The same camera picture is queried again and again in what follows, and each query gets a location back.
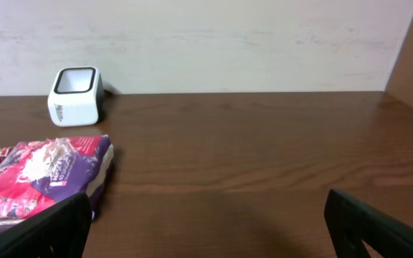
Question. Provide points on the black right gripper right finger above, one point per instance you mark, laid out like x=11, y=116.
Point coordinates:
x=352, y=224

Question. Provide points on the white barcode scanner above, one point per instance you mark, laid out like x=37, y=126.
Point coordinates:
x=76, y=97

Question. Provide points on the red purple noodle packet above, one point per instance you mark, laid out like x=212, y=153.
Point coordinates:
x=36, y=175

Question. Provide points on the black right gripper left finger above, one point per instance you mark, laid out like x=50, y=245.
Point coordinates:
x=59, y=231

